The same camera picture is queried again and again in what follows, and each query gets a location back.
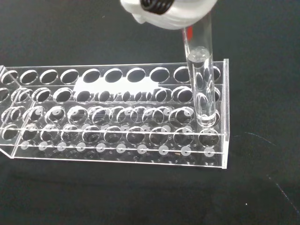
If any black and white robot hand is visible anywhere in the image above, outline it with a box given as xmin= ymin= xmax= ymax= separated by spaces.
xmin=119 ymin=0 xmax=218 ymax=30

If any clear acrylic test tube rack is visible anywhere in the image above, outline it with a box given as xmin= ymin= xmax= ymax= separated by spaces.
xmin=0 ymin=58 xmax=230 ymax=170

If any black bench cloth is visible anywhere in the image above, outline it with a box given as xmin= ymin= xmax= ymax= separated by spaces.
xmin=0 ymin=0 xmax=300 ymax=225

